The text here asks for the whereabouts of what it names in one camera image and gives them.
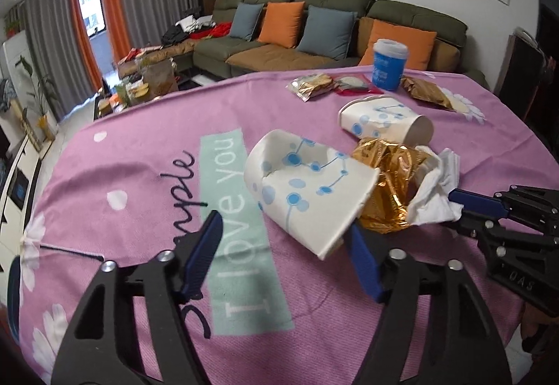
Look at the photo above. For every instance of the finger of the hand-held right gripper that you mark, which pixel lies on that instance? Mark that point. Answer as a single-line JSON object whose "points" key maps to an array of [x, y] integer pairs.
{"points": [[474, 230], [476, 201]]}

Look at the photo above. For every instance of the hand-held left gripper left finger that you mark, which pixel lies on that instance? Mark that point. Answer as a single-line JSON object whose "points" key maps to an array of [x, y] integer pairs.
{"points": [[203, 254]]}

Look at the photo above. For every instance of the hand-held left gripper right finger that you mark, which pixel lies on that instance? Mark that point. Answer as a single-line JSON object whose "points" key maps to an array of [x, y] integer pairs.
{"points": [[364, 267]]}

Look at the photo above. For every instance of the small white tissue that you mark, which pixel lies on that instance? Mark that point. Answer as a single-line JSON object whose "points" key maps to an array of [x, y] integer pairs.
{"points": [[432, 197]]}

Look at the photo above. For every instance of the gold foil wrapper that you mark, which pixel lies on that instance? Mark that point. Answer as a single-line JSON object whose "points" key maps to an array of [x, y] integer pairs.
{"points": [[388, 193]]}

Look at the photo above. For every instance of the crushed blue-dotted paper cup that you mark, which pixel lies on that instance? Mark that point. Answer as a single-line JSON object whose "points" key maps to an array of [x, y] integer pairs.
{"points": [[305, 193]]}

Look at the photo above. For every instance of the person's right hand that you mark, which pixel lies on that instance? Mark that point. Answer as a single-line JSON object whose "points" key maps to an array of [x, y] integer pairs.
{"points": [[535, 328]]}

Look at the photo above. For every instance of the pink floral tablecloth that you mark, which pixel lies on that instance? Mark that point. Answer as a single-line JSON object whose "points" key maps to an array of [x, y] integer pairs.
{"points": [[131, 158]]}

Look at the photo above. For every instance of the brown snack packet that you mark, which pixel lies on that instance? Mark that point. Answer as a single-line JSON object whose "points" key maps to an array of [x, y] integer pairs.
{"points": [[423, 92]]}

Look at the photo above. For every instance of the folded treadmill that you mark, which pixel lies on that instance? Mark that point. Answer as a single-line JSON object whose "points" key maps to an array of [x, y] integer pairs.
{"points": [[519, 66]]}

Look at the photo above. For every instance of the blue cup with white lid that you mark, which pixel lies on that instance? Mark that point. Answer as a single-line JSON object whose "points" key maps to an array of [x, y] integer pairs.
{"points": [[386, 68]]}

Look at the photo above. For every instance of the orange cushion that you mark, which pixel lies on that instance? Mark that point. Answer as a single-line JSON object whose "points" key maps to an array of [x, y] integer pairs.
{"points": [[281, 24], [415, 46]]}

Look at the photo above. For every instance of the red-edged flat packet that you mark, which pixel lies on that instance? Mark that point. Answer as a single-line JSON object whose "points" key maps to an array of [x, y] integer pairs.
{"points": [[353, 83]]}

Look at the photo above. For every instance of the cluttered coffee table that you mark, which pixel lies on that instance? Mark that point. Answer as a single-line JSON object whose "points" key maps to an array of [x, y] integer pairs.
{"points": [[126, 94]]}

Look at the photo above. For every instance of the brown bag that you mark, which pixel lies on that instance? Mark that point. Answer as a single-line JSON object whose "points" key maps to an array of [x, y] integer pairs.
{"points": [[159, 79]]}

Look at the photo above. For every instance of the clear snack packet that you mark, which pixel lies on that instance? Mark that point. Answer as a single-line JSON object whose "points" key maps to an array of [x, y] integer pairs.
{"points": [[312, 86]]}

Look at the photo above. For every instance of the white low cabinet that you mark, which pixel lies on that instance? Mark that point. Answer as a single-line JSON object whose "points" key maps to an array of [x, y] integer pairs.
{"points": [[24, 166]]}

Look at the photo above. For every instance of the green sofa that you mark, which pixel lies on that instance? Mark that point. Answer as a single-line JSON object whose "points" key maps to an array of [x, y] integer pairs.
{"points": [[401, 14]]}

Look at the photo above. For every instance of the tall potted plant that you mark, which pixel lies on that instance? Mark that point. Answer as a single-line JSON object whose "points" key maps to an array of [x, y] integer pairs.
{"points": [[41, 105]]}

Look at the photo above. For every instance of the black clothes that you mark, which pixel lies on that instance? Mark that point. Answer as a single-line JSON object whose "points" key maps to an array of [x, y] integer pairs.
{"points": [[174, 35]]}

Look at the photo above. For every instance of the red clothes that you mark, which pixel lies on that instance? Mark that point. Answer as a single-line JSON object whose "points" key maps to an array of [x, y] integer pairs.
{"points": [[214, 32]]}

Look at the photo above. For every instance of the large grey cushion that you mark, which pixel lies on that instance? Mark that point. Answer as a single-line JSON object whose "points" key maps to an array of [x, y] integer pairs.
{"points": [[327, 33]]}

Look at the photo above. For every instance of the white clothes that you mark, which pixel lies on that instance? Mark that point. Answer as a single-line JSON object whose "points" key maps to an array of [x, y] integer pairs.
{"points": [[192, 22]]}

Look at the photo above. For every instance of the small grey cushion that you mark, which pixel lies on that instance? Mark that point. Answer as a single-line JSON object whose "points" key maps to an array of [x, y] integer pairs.
{"points": [[246, 20]]}

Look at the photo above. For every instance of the orange curtain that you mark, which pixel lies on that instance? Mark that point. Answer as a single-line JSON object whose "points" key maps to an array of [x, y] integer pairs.
{"points": [[113, 5], [85, 40]]}

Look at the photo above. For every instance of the dark wooden cabinet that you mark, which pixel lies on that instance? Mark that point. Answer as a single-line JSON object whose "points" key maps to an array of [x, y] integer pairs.
{"points": [[208, 0]]}

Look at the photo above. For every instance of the window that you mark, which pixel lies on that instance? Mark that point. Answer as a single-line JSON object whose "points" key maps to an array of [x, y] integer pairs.
{"points": [[91, 9]]}

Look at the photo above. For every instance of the white standing air conditioner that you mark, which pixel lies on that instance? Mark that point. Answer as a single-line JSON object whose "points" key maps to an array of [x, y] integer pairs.
{"points": [[17, 57]]}

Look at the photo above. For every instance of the small red-potted plant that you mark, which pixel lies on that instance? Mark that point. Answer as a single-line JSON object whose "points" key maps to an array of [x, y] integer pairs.
{"points": [[13, 22]]}

